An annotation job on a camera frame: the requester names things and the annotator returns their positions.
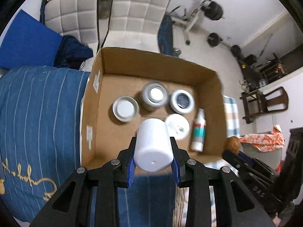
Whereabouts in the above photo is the brown walnut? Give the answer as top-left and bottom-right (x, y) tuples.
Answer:
(224, 136), (241, 155)

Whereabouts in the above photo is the white spray bottle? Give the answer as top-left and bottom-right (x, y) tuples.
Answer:
(191, 108), (206, 152)

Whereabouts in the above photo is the white small plastic bottle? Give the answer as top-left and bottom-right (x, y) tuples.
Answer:
(134, 118), (174, 172)

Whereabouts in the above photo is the orange white cloth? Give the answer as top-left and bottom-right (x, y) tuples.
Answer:
(240, 124), (284, 153)

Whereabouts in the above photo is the plaid checkered quilt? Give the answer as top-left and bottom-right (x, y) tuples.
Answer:
(173, 95), (240, 226)

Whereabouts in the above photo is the dark wooden chair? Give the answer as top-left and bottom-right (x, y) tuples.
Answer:
(240, 87), (289, 124)

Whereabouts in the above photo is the white jar green logo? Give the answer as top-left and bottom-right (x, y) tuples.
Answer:
(165, 114), (190, 140)

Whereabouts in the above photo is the white jar black label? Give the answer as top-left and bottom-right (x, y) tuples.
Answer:
(170, 89), (195, 115)

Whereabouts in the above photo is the blue striped quilt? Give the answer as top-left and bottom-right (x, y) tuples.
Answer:
(1, 66), (89, 225)

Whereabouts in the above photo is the silver metal tin can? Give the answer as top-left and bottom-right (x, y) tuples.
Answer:
(141, 82), (169, 112)

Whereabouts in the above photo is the floor barbell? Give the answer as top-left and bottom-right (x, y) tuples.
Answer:
(207, 32), (241, 58)

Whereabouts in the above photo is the cardboard box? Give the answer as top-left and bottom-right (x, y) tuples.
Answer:
(80, 48), (227, 169)

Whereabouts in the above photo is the black blue bench pad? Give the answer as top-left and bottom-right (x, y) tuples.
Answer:
(158, 14), (173, 56)

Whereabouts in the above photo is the dark blue clothing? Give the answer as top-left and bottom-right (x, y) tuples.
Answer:
(53, 35), (94, 70)

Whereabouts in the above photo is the white weight bench rack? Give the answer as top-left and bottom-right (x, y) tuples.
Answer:
(169, 0), (221, 46)

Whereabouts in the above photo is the blue foam mat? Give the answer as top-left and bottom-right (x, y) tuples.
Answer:
(1, 10), (62, 69)

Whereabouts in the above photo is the right white quilted chair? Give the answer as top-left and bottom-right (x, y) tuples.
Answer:
(102, 0), (170, 53)

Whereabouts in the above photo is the white quilted chair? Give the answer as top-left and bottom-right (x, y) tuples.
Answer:
(102, 0), (170, 53)
(44, 0), (99, 47)

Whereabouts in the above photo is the left white quilted chair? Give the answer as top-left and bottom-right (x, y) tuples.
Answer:
(44, 0), (99, 47)

